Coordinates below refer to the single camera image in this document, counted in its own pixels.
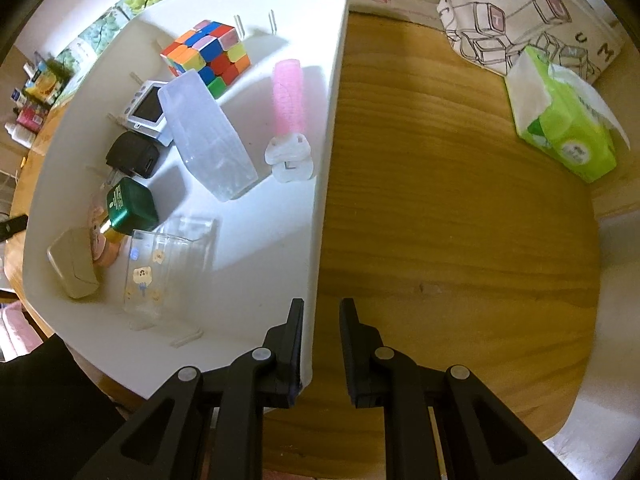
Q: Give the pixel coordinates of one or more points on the letter print canvas bag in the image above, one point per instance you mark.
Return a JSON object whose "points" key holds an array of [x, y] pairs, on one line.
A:
{"points": [[492, 33]]}

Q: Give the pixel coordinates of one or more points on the green bottle with gold cap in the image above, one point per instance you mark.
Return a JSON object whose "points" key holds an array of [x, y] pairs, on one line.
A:
{"points": [[130, 207]]}

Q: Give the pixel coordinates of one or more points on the beige rectangular eraser block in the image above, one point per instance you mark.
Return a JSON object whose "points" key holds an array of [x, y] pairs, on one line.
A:
{"points": [[70, 256]]}

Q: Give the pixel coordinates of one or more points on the red pen holder can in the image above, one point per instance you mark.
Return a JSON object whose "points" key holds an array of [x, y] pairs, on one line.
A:
{"points": [[31, 116]]}

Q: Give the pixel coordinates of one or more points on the multicolour puzzle cube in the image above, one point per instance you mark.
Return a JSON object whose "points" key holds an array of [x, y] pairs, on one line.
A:
{"points": [[214, 50]]}

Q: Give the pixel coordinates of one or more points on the green tissue pack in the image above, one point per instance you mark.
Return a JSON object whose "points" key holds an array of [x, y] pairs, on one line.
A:
{"points": [[562, 115]]}

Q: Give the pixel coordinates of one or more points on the orange juice carton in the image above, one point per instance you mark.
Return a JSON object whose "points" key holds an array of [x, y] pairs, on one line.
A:
{"points": [[45, 86]]}

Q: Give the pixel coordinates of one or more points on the clear sticker card case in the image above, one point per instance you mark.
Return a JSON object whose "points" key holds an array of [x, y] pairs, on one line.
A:
{"points": [[164, 267]]}

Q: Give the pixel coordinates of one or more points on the white lotion bottle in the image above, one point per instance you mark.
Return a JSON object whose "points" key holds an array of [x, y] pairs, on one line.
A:
{"points": [[20, 134]]}

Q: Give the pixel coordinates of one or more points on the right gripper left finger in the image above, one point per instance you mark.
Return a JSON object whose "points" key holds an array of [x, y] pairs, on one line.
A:
{"points": [[208, 422]]}

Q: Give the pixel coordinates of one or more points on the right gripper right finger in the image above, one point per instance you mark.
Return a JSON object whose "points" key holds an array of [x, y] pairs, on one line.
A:
{"points": [[438, 424]]}

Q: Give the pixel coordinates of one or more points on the white children's digital camera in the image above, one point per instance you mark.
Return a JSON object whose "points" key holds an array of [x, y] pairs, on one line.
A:
{"points": [[144, 114]]}

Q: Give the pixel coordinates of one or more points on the white plastic storage bin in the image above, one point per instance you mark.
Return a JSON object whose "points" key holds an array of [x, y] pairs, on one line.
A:
{"points": [[260, 251]]}

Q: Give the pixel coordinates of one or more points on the black plug charger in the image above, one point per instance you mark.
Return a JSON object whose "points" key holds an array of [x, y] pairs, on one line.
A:
{"points": [[133, 154]]}

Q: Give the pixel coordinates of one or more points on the clear floss pick box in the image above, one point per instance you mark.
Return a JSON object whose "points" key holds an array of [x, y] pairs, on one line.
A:
{"points": [[208, 144]]}

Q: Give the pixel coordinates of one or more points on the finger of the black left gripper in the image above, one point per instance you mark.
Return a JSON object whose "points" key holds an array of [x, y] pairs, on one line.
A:
{"points": [[12, 226]]}

